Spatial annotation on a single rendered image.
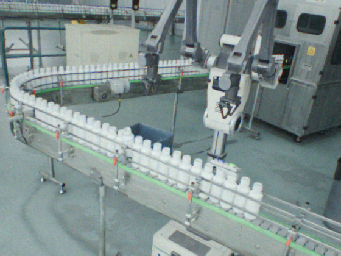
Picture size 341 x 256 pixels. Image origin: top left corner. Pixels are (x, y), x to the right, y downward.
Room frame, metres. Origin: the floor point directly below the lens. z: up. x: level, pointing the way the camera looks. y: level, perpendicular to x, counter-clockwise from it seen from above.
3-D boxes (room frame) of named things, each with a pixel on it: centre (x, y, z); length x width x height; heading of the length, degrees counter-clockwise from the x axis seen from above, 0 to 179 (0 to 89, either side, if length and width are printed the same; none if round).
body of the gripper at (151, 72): (1.72, 0.12, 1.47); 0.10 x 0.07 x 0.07; 150
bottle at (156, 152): (1.51, 0.05, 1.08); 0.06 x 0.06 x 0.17
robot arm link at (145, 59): (1.69, 0.14, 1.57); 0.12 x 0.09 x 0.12; 148
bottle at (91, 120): (1.76, 0.45, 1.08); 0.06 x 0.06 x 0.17
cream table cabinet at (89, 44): (5.90, 1.29, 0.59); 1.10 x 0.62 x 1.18; 130
